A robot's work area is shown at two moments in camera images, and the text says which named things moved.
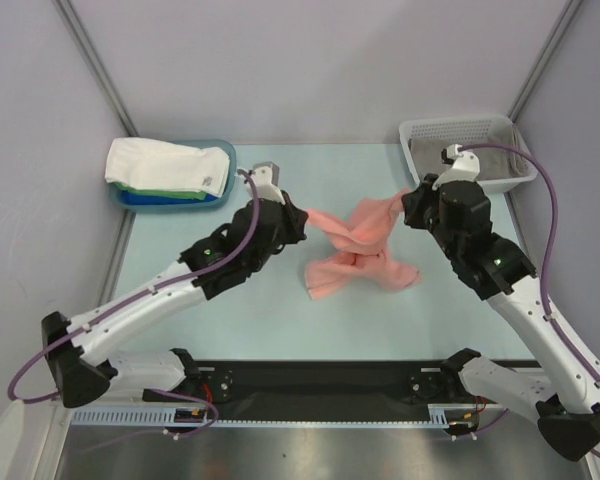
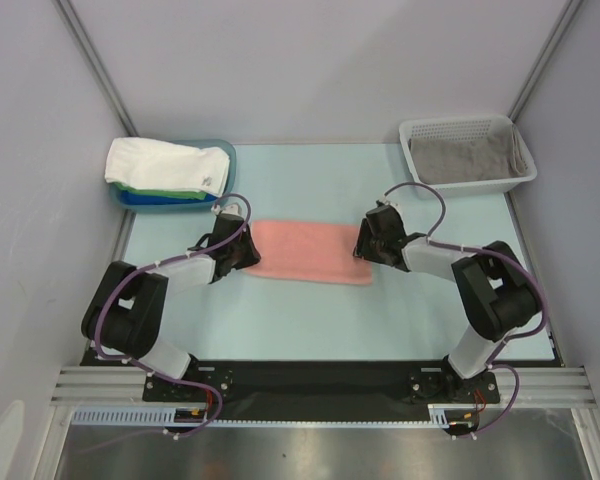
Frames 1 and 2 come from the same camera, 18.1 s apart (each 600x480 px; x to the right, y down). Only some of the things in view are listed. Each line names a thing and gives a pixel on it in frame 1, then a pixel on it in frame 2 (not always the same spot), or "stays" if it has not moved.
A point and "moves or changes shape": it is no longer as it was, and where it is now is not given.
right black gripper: x=415 y=204 to x=365 y=245
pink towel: x=362 y=239 moves or changes shape
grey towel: x=494 y=164 stays
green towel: x=165 y=192 stays
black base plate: x=333 y=390 stays
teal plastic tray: x=221 y=203 stays
